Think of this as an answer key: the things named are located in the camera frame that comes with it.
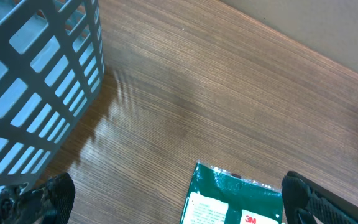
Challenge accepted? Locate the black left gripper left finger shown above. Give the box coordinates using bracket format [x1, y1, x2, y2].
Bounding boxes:
[0, 172, 75, 224]

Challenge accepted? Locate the dark grey plastic shopping basket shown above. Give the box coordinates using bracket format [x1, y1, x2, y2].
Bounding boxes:
[0, 0, 105, 192]

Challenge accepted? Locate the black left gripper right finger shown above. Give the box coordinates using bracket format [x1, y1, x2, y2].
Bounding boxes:
[282, 171, 358, 224]

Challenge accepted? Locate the green gloves package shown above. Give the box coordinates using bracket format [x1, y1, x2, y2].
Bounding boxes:
[180, 161, 283, 224]

